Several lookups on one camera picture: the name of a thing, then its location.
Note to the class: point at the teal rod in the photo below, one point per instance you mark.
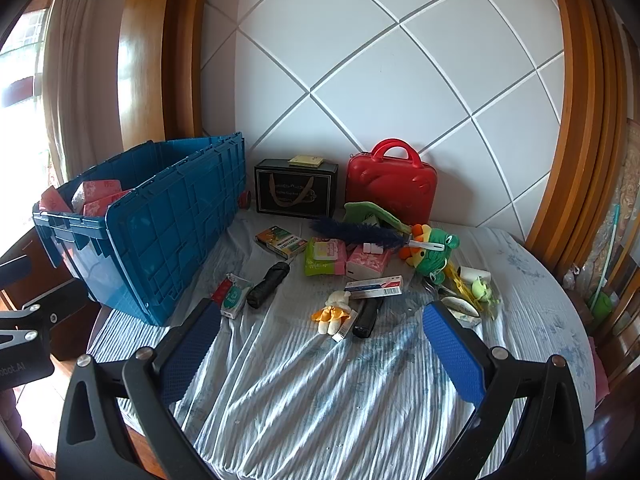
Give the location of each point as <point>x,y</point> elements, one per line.
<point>609,250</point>

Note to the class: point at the red white toothpaste box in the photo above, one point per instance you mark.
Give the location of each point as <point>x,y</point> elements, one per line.
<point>375,287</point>

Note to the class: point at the black plastic device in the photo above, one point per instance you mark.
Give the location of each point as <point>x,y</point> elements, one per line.
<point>367,320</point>

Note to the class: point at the green white red box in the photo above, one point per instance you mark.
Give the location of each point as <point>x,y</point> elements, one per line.
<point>235,300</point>

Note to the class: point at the white paper roll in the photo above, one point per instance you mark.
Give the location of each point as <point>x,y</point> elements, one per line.
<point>474,274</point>

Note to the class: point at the green plastic object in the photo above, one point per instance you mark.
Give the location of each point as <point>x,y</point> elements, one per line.
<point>601,305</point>

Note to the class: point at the red tape roll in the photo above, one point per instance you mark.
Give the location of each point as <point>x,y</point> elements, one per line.
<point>246,201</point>

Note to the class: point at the red hard carry case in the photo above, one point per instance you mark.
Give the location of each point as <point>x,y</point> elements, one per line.
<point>390,190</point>

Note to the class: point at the pink tissue pack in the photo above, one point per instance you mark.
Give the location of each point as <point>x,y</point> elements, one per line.
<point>367,262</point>
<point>102,187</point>
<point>54,201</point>
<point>102,207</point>

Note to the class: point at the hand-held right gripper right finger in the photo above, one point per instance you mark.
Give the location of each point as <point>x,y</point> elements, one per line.
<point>452,355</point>

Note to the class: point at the green cloth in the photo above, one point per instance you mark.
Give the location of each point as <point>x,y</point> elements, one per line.
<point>360,210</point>

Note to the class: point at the beige curtain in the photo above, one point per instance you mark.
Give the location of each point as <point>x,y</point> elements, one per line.
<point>85,85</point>

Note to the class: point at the yellow plastic toy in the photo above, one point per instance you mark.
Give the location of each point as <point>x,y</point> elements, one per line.
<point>459,282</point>

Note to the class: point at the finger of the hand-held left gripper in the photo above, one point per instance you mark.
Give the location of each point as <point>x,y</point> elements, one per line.
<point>30,317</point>
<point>15,267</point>

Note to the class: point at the window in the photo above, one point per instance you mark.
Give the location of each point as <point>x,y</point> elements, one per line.
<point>20,110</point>

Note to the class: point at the white green pouch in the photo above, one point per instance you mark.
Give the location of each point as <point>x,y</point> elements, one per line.
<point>462,310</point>

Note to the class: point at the blue feather duster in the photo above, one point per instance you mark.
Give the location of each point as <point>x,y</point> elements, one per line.
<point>350,232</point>

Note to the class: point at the yellow green frog plush toy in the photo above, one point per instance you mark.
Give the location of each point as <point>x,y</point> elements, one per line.
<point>435,255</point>

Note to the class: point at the yellow sticky note pad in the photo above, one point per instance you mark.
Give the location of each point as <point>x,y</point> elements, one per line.
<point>306,161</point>

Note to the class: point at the orange green cardboard box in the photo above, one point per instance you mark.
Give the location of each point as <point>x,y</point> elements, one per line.
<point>280,242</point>

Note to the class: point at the green wet wipes pack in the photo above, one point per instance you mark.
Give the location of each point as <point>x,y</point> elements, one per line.
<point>325,255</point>

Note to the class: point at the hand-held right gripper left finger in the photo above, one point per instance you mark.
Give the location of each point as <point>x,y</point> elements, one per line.
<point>192,355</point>

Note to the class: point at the black gift box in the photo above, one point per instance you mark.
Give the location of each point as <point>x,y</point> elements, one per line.
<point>295,195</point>

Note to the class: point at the small green frog toy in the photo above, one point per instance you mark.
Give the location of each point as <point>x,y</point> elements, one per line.
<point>482,290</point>

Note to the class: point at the striped light bedsheet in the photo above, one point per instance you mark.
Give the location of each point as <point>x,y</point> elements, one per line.
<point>310,400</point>

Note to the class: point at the black folding umbrella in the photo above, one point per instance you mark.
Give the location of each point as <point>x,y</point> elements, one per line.
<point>265,287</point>

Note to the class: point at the small green white box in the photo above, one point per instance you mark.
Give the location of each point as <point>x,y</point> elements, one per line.
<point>373,220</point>

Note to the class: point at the small yellow plush toy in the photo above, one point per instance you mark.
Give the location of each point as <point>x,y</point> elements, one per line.
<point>330,315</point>

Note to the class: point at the wooden wall frame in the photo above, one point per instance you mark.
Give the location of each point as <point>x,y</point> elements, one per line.
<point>165,60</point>
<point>580,110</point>

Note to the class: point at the blue plastic storage crate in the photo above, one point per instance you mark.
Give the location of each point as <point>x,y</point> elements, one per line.
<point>165,240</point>

